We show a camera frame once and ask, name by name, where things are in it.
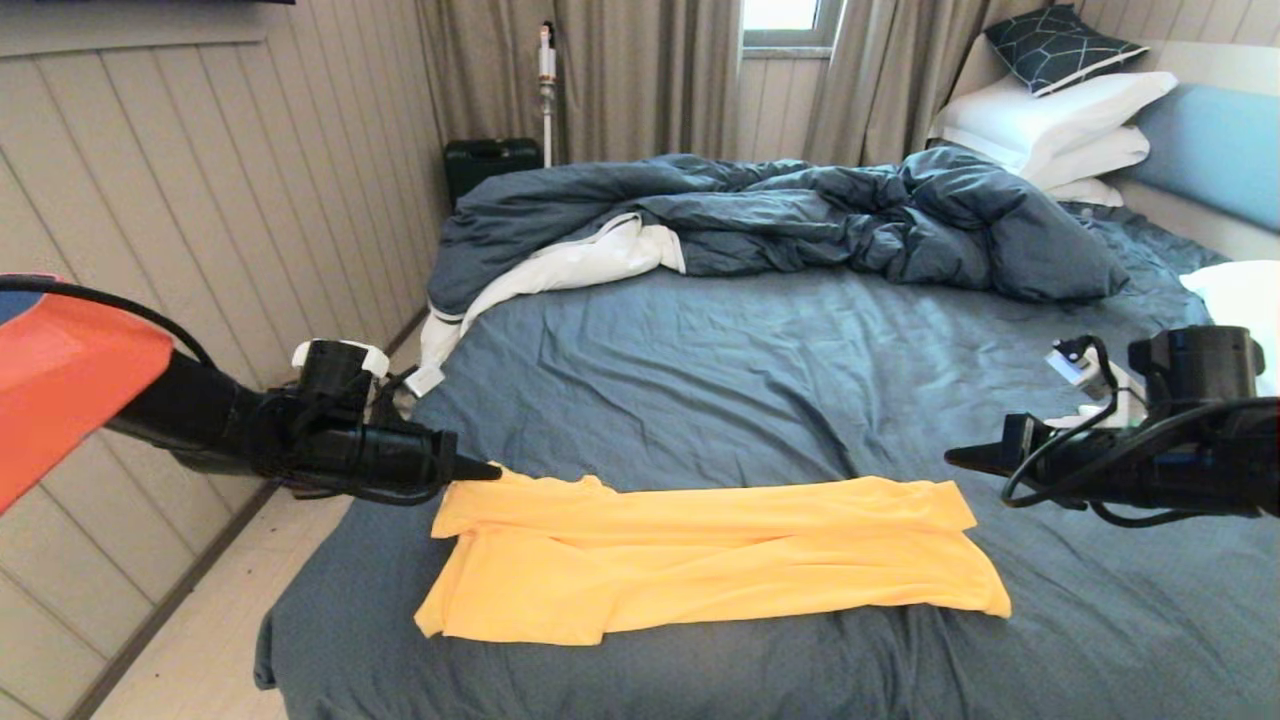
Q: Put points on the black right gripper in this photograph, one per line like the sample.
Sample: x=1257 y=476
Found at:
x=1160 y=460

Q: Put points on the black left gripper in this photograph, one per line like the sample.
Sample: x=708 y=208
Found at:
x=370 y=455

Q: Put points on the yellow t-shirt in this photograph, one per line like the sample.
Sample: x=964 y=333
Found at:
x=700 y=560

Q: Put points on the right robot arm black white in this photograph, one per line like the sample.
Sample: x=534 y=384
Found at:
x=1270 y=450

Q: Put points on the white quilt with dark stripe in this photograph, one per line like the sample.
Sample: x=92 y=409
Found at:
x=570 y=265

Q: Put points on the white pillow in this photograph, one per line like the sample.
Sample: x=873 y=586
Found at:
x=1240 y=295
x=1045 y=115
x=1098 y=158
x=1090 y=192

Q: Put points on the black hard case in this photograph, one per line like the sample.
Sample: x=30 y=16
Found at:
x=490 y=165

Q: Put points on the dark blue duvet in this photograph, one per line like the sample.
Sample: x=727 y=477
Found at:
x=800 y=210

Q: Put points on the blue headboard cushion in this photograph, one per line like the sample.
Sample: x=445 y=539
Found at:
x=1218 y=152

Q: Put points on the grey-beige curtain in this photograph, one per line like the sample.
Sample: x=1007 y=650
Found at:
x=640 y=75
x=890 y=75

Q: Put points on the white stick vacuum cleaner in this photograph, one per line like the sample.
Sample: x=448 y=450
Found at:
x=547 y=65

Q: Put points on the dark patterned cushion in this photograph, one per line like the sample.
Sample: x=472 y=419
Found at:
x=1062 y=48

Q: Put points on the beige bed headboard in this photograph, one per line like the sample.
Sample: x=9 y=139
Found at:
x=1225 y=62

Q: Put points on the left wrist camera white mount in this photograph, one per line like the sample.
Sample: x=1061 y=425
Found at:
x=425 y=380

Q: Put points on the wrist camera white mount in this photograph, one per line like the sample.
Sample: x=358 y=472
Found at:
x=1075 y=370
x=425 y=380

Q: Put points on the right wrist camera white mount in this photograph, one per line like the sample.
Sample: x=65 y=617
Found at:
x=1075 y=370

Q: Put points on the window with grey frame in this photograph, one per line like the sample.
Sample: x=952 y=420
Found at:
x=785 y=15

